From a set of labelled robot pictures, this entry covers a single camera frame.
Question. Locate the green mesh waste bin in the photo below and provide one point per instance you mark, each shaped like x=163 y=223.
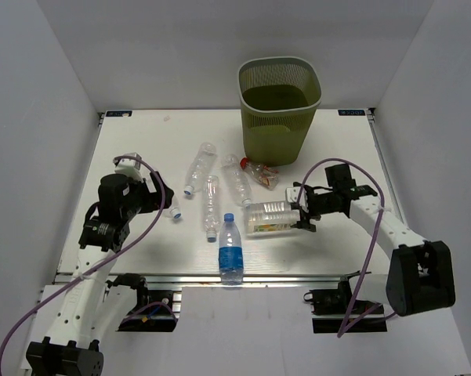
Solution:
x=279 y=96

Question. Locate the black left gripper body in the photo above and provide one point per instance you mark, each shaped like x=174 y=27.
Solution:
x=150 y=201

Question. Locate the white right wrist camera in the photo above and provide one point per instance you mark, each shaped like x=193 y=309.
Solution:
x=293 y=195

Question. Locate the clear slim bottle white cap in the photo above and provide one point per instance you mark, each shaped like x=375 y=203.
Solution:
x=211 y=208

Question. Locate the crushed bottle red label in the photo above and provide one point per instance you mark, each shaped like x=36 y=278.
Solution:
x=262 y=174

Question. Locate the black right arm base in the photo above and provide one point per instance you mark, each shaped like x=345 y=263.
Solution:
x=329 y=307

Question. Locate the clear bottle far left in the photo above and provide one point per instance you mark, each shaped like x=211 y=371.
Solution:
x=200 y=168

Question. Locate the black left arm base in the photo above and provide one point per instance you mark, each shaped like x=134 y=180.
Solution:
x=153 y=310

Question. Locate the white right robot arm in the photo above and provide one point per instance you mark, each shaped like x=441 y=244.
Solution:
x=420 y=275

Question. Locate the clear ribbed bottle blue cap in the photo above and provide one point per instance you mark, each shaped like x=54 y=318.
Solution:
x=236 y=180

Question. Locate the clear square bottle yellow label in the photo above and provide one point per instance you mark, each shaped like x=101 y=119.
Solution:
x=268 y=217

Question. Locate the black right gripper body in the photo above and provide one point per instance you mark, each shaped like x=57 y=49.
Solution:
x=320 y=204

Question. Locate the aluminium table edge rail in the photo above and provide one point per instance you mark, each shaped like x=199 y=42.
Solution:
x=251 y=279

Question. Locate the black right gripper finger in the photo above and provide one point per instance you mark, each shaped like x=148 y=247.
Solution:
x=305 y=224
x=300 y=189

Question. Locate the blue sticker right corner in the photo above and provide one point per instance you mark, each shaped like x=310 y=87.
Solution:
x=351 y=112

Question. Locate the clear bottle under left gripper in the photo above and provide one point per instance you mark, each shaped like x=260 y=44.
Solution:
x=173 y=211

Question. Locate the blue sticker left corner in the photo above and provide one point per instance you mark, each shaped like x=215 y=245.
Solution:
x=118 y=114

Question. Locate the clear bottle blue label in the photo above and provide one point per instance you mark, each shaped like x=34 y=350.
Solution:
x=231 y=264

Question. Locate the blue sticker corner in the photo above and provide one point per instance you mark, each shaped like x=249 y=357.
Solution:
x=118 y=114
x=351 y=112

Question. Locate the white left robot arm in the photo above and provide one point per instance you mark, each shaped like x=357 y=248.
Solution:
x=92 y=304

